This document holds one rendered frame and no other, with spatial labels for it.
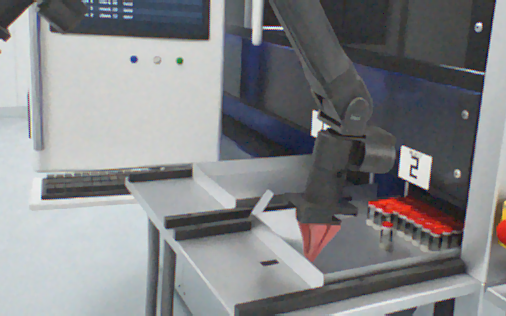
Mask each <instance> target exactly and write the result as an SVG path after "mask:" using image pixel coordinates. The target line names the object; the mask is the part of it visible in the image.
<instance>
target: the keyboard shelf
mask: <svg viewBox="0 0 506 316"><path fill-rule="evenodd" d="M119 170H123V173H124V170H131V171H132V170H140V171H141V169H140V168H130V169H105V171H79V172H70V173H73V176H74V173H81V176H82V173H90V175H91V173H95V172H98V174H99V172H107V174H108V172H119ZM42 178H44V177H36V178H34V179H32V181H31V188H30V199H29V210H30V211H40V210H57V209H73V207H90V206H107V205H123V204H138V203H137V201H136V199H135V198H134V196H133V195H132V194H126V195H108V196H93V197H89V198H71V199H52V200H41V179H42Z"/></svg>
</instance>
